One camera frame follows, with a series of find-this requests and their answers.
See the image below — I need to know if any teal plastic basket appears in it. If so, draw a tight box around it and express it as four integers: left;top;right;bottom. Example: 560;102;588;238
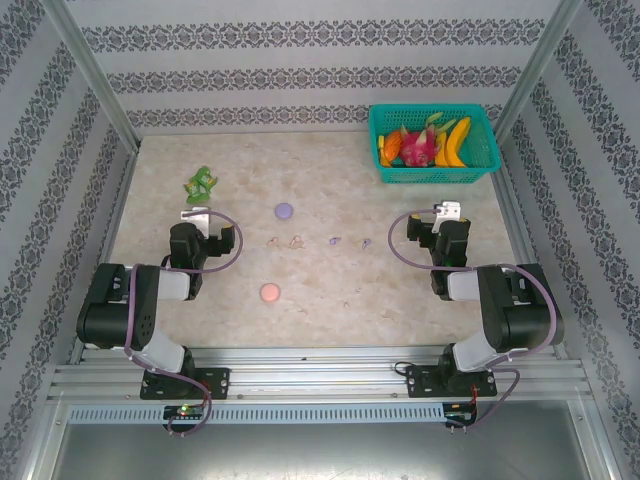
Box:
368;103;503;185

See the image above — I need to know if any yellow banana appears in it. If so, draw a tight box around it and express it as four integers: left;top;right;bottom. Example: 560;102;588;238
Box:
433;115;474;169

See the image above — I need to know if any pink dragon fruit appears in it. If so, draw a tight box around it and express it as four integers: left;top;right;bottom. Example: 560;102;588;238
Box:
397;124;442;169

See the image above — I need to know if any orange toy fruit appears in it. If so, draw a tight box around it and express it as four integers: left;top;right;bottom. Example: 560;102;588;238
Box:
382;128;404;164

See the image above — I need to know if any small green circuit board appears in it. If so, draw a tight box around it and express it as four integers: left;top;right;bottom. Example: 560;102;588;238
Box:
443;402;480;429
162;403;206;422

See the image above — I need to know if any grey metal shelf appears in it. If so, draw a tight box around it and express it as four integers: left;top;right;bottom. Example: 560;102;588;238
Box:
29;399;619;480

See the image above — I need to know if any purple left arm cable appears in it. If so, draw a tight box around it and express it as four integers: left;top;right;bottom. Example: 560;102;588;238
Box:
122;209;245;437

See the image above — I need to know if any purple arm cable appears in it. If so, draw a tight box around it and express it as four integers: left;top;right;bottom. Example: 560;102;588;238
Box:
122;209;245;437
388;205;560;431

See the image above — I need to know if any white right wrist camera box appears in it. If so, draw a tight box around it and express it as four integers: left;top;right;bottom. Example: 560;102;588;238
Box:
432;200;462;234

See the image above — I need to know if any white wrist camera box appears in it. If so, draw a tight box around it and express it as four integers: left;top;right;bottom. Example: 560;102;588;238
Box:
179;205;212;236
432;200;462;234

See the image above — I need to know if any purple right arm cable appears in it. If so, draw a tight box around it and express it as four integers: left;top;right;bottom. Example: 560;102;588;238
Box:
388;205;560;431

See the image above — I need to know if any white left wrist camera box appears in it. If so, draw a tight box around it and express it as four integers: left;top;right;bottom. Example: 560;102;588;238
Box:
179;205;212;236

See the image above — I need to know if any aluminium side rail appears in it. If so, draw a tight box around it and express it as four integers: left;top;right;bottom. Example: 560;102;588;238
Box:
492;169;571;364
67;147;144;366

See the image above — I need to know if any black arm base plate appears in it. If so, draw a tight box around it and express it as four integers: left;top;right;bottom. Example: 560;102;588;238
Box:
405;363;499;400
139;367;232;401

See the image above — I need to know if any aluminium mounting rail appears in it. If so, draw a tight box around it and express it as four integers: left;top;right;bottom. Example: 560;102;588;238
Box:
47;346;589;401

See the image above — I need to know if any aluminium frame post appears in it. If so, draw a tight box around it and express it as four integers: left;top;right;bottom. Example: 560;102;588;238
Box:
492;0;586;146
37;0;144;154

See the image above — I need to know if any grey slotted cable duct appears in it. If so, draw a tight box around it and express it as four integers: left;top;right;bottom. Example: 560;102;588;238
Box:
67;403;446;425

